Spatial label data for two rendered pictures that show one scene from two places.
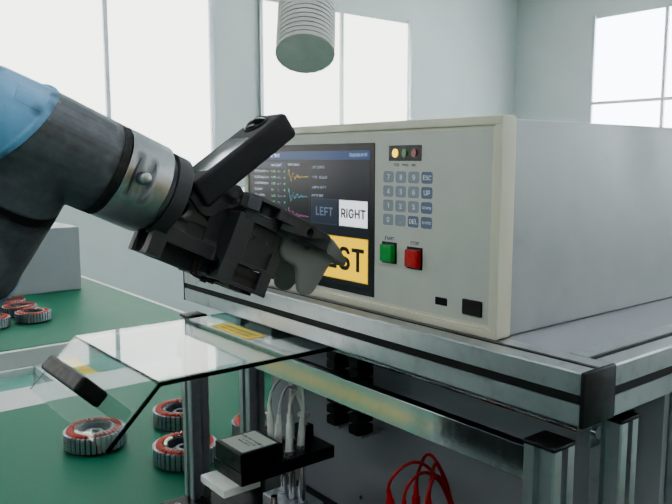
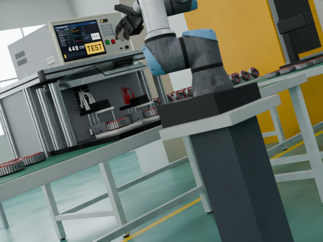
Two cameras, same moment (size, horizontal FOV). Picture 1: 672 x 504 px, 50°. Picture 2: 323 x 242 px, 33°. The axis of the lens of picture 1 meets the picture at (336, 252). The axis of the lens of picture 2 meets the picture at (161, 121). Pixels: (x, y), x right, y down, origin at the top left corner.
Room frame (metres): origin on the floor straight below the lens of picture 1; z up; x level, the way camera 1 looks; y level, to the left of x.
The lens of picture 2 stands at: (0.94, 2.60, 0.87)
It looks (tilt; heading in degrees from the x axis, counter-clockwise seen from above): 3 degrees down; 263
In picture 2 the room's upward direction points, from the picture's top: 17 degrees counter-clockwise
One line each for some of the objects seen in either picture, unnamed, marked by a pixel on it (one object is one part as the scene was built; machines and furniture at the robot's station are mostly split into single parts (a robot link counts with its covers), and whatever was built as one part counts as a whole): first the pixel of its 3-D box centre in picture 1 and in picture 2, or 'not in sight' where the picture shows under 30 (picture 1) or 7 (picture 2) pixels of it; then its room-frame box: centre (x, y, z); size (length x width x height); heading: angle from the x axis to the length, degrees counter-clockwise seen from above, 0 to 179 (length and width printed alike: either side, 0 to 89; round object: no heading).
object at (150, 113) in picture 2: not in sight; (154, 111); (0.65, 0.02, 0.80); 0.11 x 0.11 x 0.04
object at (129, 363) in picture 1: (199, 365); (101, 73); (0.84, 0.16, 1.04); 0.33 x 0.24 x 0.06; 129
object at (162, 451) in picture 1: (185, 450); (32, 159); (1.22, 0.27, 0.77); 0.11 x 0.11 x 0.04
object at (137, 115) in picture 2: not in sight; (134, 117); (0.74, -0.09, 0.80); 0.08 x 0.05 x 0.06; 39
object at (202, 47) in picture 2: not in sight; (200, 47); (0.50, 0.66, 0.99); 0.13 x 0.12 x 0.14; 172
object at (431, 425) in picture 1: (320, 380); (107, 75); (0.81, 0.02, 1.03); 0.62 x 0.01 x 0.03; 39
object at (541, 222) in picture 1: (461, 208); (70, 48); (0.94, -0.16, 1.22); 0.44 x 0.39 x 0.20; 39
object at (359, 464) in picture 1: (413, 437); (94, 103); (0.90, -0.10, 0.92); 0.66 x 0.01 x 0.30; 39
